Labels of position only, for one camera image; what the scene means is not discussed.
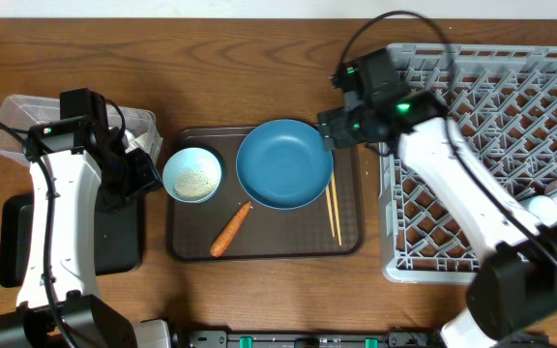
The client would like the light blue bowl with rice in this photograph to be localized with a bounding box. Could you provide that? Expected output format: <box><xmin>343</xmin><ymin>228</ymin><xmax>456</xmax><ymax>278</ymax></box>
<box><xmin>162</xmin><ymin>147</ymin><xmax>222</xmax><ymax>203</ymax></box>

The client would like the wooden chopstick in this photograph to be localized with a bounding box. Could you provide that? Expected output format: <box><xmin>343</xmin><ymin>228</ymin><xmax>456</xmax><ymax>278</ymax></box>
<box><xmin>329</xmin><ymin>172</ymin><xmax>342</xmax><ymax>246</ymax></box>
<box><xmin>325</xmin><ymin>186</ymin><xmax>336</xmax><ymax>238</ymax></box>

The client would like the dark blue plate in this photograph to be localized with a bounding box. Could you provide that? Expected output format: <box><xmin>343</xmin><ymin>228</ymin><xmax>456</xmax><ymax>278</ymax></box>
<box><xmin>235</xmin><ymin>119</ymin><xmax>334</xmax><ymax>210</ymax></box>

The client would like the small light blue cup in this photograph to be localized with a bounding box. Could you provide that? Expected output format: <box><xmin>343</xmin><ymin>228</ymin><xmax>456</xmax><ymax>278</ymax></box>
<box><xmin>520</xmin><ymin>195</ymin><xmax>557</xmax><ymax>226</ymax></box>

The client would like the white tissue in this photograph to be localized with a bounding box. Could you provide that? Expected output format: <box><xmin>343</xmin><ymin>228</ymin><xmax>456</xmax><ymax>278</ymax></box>
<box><xmin>124</xmin><ymin>130</ymin><xmax>152</xmax><ymax>153</ymax></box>

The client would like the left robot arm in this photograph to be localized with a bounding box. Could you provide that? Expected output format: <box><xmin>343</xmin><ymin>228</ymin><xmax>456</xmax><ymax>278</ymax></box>
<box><xmin>0</xmin><ymin>88</ymin><xmax>172</xmax><ymax>347</ymax></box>

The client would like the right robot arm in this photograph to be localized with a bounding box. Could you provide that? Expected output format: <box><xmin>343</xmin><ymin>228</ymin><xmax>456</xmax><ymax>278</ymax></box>
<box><xmin>318</xmin><ymin>49</ymin><xmax>557</xmax><ymax>347</ymax></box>

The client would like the grey dishwasher rack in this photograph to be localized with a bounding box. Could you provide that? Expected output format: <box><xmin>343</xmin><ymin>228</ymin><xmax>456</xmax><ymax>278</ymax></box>
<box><xmin>378</xmin><ymin>43</ymin><xmax>557</xmax><ymax>284</ymax></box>

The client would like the black bin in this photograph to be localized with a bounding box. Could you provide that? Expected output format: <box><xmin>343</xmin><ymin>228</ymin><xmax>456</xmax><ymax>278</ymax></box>
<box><xmin>0</xmin><ymin>193</ymin><xmax>145</xmax><ymax>288</ymax></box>

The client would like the orange carrot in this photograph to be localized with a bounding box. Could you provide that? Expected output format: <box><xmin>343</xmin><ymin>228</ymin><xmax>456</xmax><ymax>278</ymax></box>
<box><xmin>210</xmin><ymin>201</ymin><xmax>251</xmax><ymax>257</ymax></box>

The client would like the clear plastic bin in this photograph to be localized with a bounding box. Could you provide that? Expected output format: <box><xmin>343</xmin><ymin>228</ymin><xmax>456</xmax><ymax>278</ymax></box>
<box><xmin>0</xmin><ymin>95</ymin><xmax>162</xmax><ymax>167</ymax></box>

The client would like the dark brown serving tray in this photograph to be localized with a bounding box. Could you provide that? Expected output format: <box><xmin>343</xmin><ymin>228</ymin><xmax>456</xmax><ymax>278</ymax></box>
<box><xmin>165</xmin><ymin>127</ymin><xmax>365</xmax><ymax>262</ymax></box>

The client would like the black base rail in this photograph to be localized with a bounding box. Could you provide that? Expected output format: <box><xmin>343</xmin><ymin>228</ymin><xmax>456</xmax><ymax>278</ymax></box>
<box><xmin>137</xmin><ymin>316</ymin><xmax>550</xmax><ymax>348</ymax></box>

